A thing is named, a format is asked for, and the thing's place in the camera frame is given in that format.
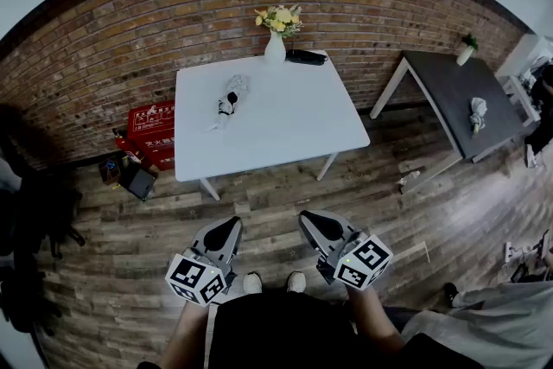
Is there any crumpled paper scrap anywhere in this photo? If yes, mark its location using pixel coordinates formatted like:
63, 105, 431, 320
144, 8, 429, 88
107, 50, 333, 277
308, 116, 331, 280
397, 170, 421, 188

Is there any yellow flower bouquet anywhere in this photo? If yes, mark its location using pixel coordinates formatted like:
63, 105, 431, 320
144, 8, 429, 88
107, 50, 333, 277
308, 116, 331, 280
253, 3, 304, 40

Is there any person's white shoe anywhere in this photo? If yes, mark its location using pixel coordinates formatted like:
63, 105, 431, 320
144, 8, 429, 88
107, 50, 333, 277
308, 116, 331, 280
242, 271, 264, 295
287, 270, 307, 294

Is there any person's left white shoe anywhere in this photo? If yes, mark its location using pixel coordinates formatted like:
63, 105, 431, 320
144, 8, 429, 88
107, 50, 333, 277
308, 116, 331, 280
242, 271, 264, 295

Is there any black case on table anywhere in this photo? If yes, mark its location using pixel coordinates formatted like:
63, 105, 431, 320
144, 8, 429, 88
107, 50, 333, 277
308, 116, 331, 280
285, 48, 328, 67

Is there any person's black clothing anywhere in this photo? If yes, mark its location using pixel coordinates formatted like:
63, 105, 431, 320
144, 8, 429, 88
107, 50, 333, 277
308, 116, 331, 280
137, 288, 479, 369

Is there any black screen box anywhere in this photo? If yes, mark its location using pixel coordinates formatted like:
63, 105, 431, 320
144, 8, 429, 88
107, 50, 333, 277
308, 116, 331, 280
117, 164, 157, 203

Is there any person's left forearm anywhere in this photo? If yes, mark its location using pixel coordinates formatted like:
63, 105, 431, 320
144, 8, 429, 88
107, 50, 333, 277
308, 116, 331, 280
160, 300, 211, 369

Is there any white cabinet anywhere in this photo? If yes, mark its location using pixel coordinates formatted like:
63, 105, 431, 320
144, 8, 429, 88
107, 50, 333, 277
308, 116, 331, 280
494, 33, 553, 129

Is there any red fire extinguisher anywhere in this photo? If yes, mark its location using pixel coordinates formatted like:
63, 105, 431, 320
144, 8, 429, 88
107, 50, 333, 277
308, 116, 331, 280
111, 127, 146, 165

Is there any person's right forearm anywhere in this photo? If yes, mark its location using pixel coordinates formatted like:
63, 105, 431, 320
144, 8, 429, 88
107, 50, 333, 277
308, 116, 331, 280
347, 284, 405, 359

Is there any black office chair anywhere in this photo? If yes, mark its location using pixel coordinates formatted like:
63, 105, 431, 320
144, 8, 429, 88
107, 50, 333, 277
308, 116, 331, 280
0, 101, 86, 338

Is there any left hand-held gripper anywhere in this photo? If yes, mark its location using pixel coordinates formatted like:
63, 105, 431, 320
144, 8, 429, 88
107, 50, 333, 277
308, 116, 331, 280
165, 215, 244, 308

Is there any small white vase green plant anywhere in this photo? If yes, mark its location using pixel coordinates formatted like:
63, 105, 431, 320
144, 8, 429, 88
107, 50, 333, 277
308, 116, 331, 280
455, 33, 480, 67

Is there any dark grey side table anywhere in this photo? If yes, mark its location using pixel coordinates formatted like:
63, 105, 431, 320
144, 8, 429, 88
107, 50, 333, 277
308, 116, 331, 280
369, 49, 526, 195

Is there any small dark box blue sign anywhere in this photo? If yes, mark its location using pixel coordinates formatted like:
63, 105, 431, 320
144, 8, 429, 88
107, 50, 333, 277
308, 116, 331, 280
98, 156, 122, 187

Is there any grey white umbrella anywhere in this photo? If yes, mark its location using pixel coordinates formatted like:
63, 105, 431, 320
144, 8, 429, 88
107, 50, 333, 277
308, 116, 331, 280
201, 73, 252, 135

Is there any person's right white shoe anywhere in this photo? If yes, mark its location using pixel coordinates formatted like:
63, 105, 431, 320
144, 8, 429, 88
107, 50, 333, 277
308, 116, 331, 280
287, 270, 307, 294

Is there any white table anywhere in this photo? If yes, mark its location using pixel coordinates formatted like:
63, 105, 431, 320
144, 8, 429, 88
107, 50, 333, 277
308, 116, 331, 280
174, 49, 372, 202

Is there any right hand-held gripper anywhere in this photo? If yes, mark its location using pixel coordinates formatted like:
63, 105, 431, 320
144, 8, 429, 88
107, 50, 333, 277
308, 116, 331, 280
297, 209, 394, 290

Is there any pile of grey equipment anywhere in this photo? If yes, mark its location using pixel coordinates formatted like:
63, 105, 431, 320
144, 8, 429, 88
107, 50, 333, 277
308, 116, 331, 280
504, 228, 553, 284

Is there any red fire extinguisher box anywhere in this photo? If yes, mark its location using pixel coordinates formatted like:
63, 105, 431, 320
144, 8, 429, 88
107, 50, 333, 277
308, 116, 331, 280
126, 100, 177, 172

